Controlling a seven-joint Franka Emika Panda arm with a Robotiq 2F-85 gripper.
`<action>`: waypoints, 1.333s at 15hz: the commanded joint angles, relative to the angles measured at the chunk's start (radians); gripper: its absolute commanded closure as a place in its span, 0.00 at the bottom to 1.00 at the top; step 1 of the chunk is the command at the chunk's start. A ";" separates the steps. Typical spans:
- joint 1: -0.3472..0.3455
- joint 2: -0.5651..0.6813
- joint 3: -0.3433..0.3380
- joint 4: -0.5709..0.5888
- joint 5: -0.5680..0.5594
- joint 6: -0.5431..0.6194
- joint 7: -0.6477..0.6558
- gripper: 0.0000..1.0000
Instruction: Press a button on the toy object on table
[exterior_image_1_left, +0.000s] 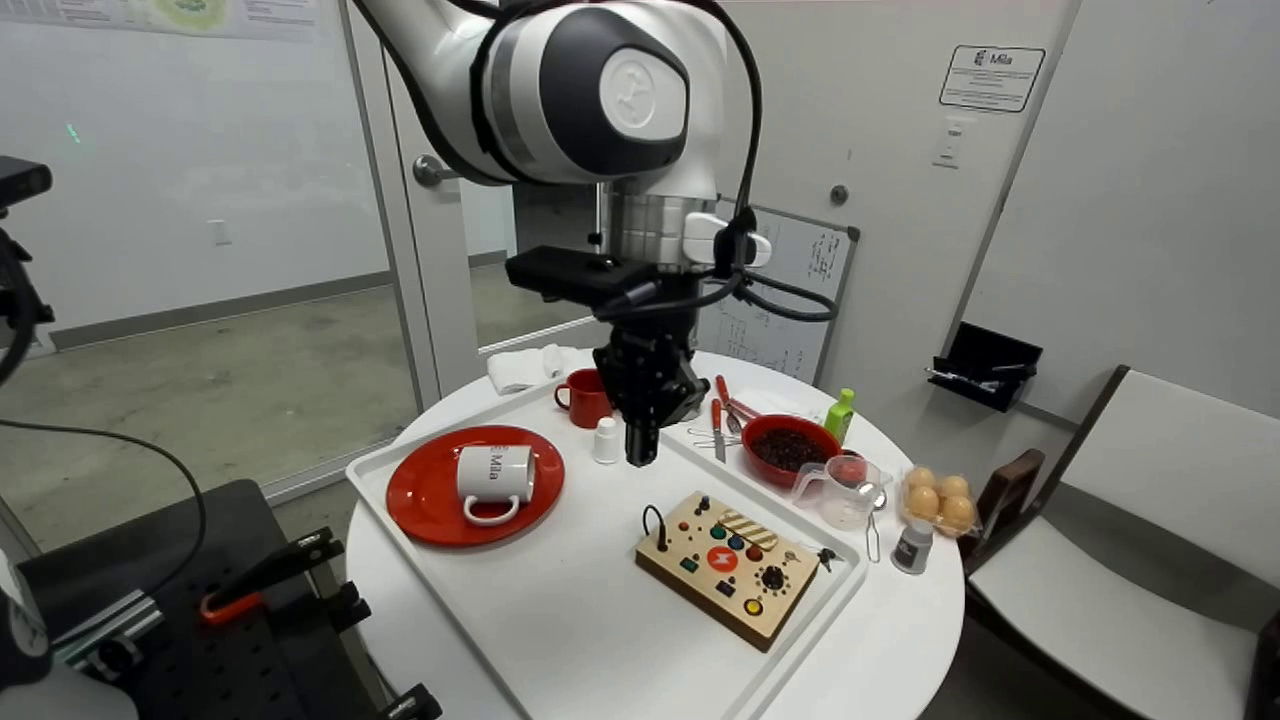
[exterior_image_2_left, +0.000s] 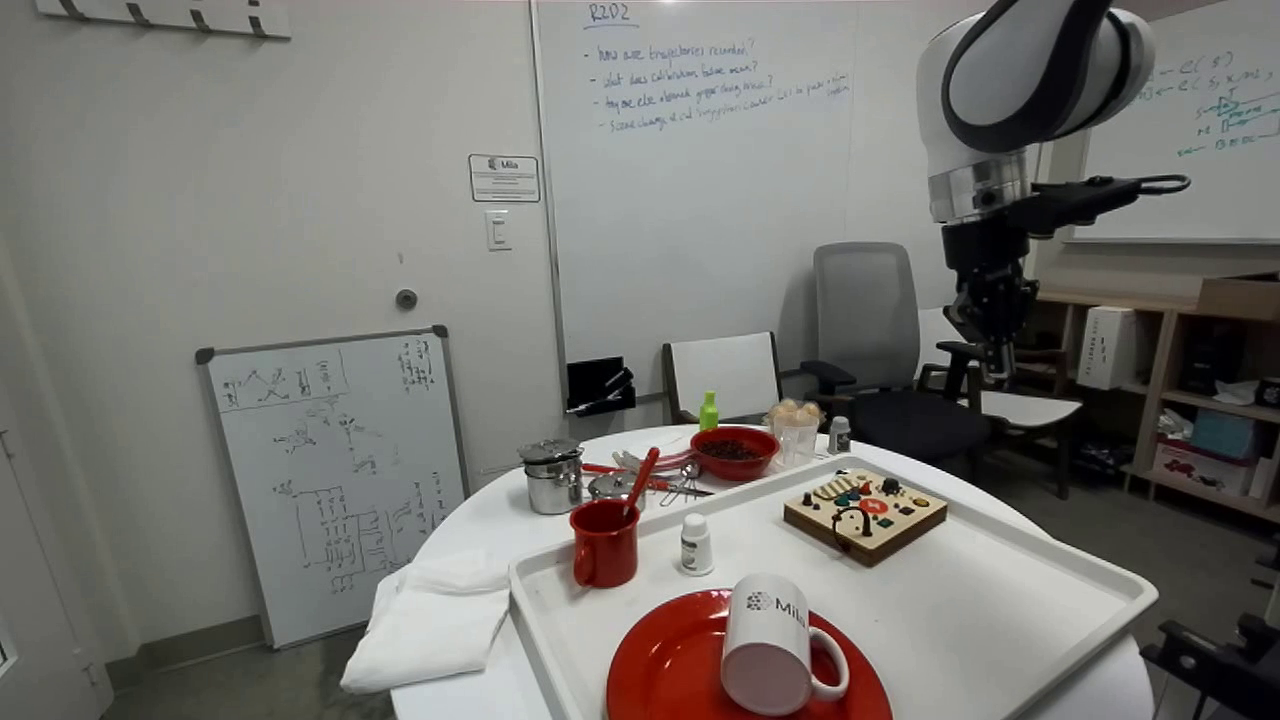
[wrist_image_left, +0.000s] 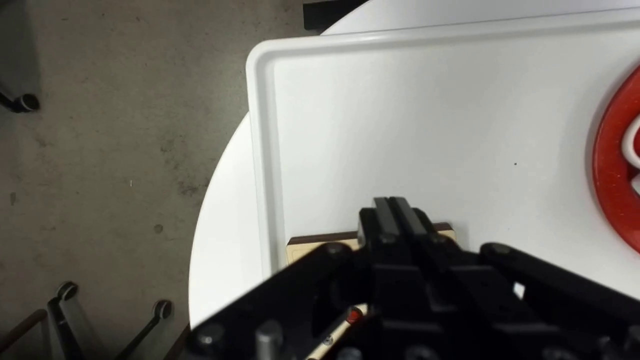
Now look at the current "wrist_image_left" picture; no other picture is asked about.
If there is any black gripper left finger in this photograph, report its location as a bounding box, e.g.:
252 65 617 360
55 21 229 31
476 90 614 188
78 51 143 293
358 197 404 270

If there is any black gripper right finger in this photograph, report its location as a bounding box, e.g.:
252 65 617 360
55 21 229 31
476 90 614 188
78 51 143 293
390 197 456 270

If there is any wooden toy button board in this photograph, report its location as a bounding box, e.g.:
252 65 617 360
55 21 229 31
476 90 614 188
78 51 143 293
285 223 459 272

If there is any white plastic tray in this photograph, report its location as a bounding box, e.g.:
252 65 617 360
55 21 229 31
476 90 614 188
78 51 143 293
245 6 640 303

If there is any red round plate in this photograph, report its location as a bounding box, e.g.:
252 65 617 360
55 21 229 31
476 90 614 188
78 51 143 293
589 63 640 256

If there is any black perforated breadboard table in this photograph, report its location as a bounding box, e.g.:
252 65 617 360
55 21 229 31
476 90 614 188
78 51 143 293
302 0 371 32

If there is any white mug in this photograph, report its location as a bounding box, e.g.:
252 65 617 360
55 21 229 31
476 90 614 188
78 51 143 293
621 112 640 176

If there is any grey office chair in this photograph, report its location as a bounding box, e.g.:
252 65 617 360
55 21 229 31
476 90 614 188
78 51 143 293
0 278 177 360

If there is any grey metal furniture leg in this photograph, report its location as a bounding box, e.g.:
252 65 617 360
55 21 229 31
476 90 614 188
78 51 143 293
0 0 44 115

